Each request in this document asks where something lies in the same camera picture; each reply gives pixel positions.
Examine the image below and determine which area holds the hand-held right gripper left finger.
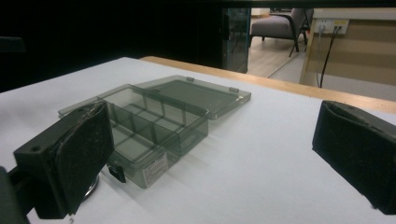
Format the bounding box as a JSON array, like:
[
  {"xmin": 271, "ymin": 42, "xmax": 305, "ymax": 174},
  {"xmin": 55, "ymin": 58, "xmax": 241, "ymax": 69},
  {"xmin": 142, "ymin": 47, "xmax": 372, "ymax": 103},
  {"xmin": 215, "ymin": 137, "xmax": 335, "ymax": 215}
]
[{"xmin": 13, "ymin": 100, "xmax": 116, "ymax": 220}]

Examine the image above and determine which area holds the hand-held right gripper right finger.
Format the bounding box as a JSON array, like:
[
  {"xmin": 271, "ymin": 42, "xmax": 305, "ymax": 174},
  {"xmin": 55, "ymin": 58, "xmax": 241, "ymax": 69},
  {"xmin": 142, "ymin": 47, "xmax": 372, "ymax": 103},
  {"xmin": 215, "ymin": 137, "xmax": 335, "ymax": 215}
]
[{"xmin": 312, "ymin": 100, "xmax": 396, "ymax": 216}]

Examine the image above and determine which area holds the clear grey plastic compartment box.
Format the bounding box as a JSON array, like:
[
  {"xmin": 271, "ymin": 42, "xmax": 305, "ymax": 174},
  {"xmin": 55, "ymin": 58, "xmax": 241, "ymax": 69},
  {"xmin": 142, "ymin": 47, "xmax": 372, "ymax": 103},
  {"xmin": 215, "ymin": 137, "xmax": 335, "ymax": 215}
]
[{"xmin": 57, "ymin": 74, "xmax": 252, "ymax": 189}]

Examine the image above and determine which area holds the beige wooden counter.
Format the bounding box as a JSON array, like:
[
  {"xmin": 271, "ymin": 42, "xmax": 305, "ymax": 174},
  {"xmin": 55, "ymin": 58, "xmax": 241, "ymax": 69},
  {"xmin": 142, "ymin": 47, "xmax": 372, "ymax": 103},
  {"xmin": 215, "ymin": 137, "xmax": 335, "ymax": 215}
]
[{"xmin": 299, "ymin": 8, "xmax": 396, "ymax": 87}]

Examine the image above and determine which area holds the grey armchair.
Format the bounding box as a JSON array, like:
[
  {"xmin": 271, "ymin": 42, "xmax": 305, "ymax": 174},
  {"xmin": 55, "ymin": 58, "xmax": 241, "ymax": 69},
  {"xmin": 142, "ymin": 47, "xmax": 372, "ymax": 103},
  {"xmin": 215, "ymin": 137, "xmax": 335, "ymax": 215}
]
[{"xmin": 248, "ymin": 7, "xmax": 314, "ymax": 58}]

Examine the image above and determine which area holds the dark glass cabinet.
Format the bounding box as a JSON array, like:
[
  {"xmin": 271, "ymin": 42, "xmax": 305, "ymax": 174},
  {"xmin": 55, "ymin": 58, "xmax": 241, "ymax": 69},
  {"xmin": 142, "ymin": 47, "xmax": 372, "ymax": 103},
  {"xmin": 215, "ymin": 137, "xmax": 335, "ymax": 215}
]
[{"xmin": 221, "ymin": 7, "xmax": 252, "ymax": 75}]

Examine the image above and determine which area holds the black cable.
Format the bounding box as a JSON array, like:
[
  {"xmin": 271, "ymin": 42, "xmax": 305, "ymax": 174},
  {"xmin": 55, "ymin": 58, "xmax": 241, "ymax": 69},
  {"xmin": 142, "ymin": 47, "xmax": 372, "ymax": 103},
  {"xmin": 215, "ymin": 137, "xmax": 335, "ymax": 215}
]
[{"xmin": 318, "ymin": 27, "xmax": 341, "ymax": 89}]

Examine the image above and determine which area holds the white cable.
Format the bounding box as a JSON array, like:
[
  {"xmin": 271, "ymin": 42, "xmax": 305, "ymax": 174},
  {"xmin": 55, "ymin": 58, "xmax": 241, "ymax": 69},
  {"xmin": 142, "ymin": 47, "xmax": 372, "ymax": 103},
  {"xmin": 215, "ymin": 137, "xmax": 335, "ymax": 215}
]
[{"xmin": 315, "ymin": 27, "xmax": 325, "ymax": 88}]

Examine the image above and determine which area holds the wall power socket strip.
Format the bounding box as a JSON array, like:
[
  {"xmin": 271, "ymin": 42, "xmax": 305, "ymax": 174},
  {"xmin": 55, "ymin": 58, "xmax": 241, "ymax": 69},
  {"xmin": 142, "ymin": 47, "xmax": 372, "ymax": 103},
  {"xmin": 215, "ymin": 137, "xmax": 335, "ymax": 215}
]
[{"xmin": 314, "ymin": 19, "xmax": 349, "ymax": 35}]

